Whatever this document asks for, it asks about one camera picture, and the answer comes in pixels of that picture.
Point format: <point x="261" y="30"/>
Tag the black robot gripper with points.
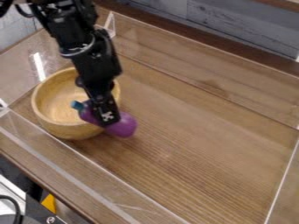
<point x="99" y="67"/>

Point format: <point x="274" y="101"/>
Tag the brown wooden bowl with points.
<point x="59" y="118"/>

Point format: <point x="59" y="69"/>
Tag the clear acrylic corner bracket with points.
<point x="110" y="25"/>

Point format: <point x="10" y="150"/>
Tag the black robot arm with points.
<point x="84" y="44"/>

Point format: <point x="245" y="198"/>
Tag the yellow black equipment base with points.
<point x="40" y="211"/>

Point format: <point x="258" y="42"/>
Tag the clear acrylic tray wall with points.
<point x="95" y="193"/>

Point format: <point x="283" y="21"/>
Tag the purple toy eggplant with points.
<point x="123" y="128"/>

